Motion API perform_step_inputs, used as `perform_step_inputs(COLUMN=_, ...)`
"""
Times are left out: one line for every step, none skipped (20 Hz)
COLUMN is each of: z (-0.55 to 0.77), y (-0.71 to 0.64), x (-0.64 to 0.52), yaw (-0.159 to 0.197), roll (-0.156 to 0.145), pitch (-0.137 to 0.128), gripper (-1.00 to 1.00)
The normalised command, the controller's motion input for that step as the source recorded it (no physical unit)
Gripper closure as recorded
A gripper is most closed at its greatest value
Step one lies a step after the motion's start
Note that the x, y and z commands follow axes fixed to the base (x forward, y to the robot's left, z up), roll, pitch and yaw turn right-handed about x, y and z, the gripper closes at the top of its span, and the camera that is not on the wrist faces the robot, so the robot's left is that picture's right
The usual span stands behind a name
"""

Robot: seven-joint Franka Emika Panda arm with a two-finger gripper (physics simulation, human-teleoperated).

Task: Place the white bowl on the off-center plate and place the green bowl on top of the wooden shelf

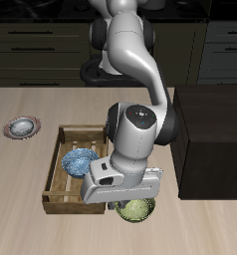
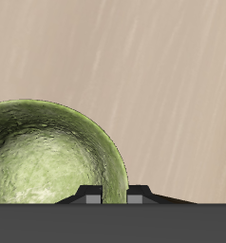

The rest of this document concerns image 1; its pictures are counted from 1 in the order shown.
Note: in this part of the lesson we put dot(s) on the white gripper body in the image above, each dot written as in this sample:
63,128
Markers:
130,191

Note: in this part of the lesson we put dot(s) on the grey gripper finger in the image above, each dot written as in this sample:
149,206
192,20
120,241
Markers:
112,205

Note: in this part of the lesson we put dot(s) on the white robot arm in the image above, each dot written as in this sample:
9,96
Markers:
133,59

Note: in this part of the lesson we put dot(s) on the green bowl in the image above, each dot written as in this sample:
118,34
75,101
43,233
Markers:
137,209

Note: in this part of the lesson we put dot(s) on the blue bowl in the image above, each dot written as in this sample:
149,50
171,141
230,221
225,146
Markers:
78,163

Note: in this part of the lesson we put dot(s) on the red-rimmed plate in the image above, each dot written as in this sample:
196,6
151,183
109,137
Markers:
37,127

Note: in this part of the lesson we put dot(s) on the white bowl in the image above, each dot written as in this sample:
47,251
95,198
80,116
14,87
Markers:
21,127

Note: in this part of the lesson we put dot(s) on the wooden slat tray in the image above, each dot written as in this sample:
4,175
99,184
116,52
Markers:
57,196

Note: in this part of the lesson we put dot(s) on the dark wooden cabinet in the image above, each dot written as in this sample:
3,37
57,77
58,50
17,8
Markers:
211,139

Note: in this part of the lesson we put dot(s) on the grey kitchen cupboard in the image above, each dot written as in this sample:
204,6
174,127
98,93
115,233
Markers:
223,53

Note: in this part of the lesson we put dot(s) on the dark kitchen cupboards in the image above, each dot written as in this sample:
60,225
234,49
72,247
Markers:
37,53

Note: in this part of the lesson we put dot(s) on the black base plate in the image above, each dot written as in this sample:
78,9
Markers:
87,73

